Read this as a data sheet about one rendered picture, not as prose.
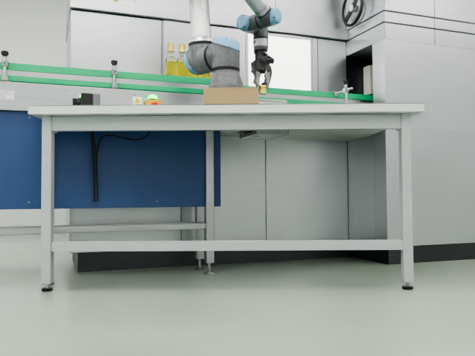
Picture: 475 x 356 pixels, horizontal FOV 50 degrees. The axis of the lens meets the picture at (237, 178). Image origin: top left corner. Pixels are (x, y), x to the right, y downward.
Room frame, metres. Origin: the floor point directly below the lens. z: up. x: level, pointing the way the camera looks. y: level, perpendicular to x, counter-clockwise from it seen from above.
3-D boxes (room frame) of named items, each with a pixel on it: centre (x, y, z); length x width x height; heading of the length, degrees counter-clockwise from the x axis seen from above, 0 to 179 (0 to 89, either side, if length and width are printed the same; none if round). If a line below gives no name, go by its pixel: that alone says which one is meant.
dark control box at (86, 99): (2.24, 0.65, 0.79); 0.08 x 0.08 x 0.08; 21
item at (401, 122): (2.10, 0.05, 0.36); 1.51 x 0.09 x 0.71; 90
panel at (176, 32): (2.85, -0.03, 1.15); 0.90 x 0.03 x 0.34; 111
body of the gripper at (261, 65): (2.53, -0.12, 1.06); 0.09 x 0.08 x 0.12; 19
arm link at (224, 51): (2.12, 0.05, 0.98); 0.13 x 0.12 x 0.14; 50
